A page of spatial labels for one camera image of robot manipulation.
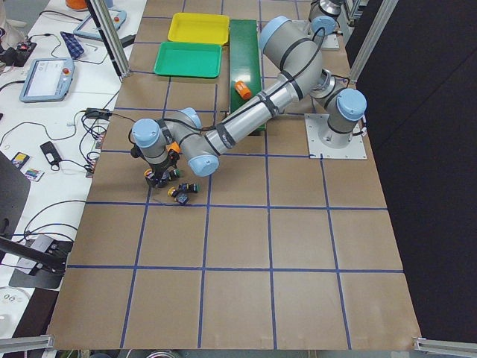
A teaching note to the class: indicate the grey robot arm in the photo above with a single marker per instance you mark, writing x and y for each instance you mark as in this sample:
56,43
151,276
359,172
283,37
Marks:
297,55
324,14

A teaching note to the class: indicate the black phone device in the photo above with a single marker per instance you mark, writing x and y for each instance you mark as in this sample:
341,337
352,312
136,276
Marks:
51,154

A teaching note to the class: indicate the teach pendant tablet near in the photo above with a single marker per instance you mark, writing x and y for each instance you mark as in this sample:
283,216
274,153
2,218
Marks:
48,79

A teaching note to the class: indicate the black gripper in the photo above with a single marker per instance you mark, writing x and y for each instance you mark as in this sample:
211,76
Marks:
160,174

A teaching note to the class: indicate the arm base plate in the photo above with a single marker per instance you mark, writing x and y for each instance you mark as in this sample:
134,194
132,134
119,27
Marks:
325,36
324,143

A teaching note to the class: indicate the yellow plastic tray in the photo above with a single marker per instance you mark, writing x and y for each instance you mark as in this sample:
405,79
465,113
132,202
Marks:
199,28

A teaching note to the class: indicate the aluminium frame post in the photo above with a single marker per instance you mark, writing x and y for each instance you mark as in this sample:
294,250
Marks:
103,21

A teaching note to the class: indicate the blue plaid cloth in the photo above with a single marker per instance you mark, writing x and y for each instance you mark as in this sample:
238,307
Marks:
74,47

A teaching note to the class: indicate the orange cylinder marked 4680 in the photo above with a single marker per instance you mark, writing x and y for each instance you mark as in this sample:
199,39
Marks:
242,90

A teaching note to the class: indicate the green plastic tray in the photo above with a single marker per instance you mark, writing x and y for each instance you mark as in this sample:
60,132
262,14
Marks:
191,60

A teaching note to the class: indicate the green conveyor belt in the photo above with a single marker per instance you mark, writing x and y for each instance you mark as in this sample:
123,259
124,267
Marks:
244,59

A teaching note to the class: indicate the push button on table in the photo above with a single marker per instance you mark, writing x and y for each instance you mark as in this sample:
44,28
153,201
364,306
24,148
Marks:
189,187

